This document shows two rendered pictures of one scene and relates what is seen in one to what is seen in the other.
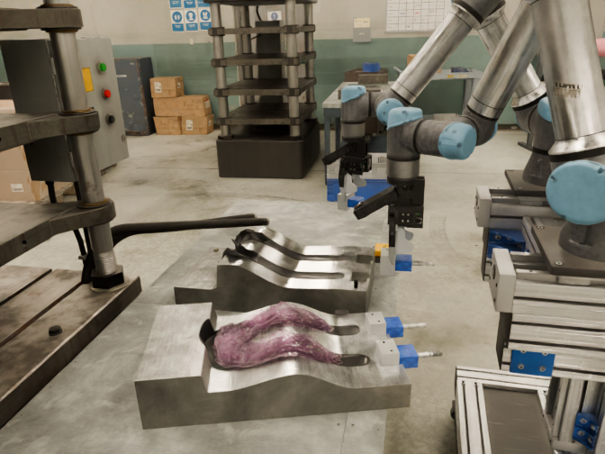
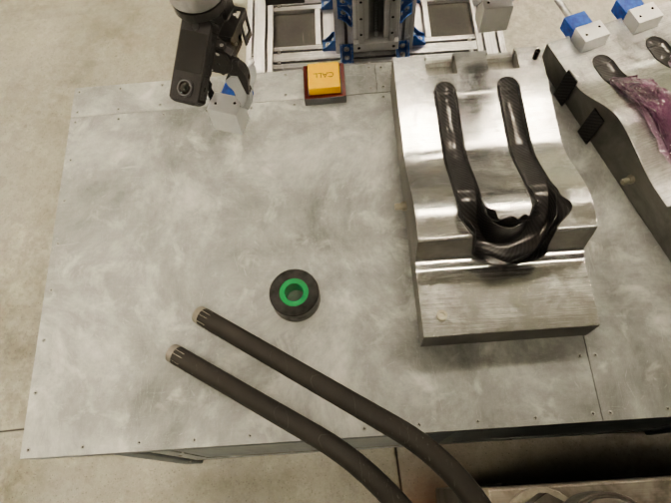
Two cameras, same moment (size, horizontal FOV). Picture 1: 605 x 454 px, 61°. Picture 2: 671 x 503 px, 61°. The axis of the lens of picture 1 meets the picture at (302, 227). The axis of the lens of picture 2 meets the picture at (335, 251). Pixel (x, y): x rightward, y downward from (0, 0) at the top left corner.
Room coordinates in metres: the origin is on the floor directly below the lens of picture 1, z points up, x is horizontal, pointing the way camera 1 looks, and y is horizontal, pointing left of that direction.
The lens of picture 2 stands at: (1.58, 0.46, 1.69)
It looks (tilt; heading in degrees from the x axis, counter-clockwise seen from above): 67 degrees down; 261
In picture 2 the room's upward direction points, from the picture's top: 8 degrees counter-clockwise
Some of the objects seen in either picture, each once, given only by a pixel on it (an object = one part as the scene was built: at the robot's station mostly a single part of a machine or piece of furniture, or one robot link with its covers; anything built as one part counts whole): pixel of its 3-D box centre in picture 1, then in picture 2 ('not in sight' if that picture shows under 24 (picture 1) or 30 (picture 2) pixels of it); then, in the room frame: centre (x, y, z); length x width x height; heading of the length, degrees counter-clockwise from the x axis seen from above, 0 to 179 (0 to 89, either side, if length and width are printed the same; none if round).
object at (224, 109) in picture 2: (358, 202); (238, 91); (1.60, -0.19, 0.93); 0.13 x 0.05 x 0.05; 58
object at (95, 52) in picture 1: (101, 262); not in sight; (1.62, 0.70, 0.74); 0.31 x 0.22 x 1.47; 167
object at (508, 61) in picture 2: (359, 283); (499, 66); (1.15, -0.14, 0.87); 0.05 x 0.05 x 0.04; 77
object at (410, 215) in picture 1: (404, 201); not in sight; (1.14, -0.24, 1.09); 0.09 x 0.08 x 0.12; 79
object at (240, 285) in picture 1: (278, 268); (485, 181); (1.26, 0.07, 0.87); 0.50 x 0.26 x 0.14; 77
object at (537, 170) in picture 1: (552, 163); not in sight; (1.44, -0.73, 1.09); 0.15 x 0.15 x 0.10
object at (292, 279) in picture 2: not in sight; (295, 295); (1.61, 0.15, 0.82); 0.08 x 0.08 x 0.04
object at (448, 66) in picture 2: (364, 265); (439, 71); (1.25, -0.16, 0.87); 0.05 x 0.05 x 0.04; 77
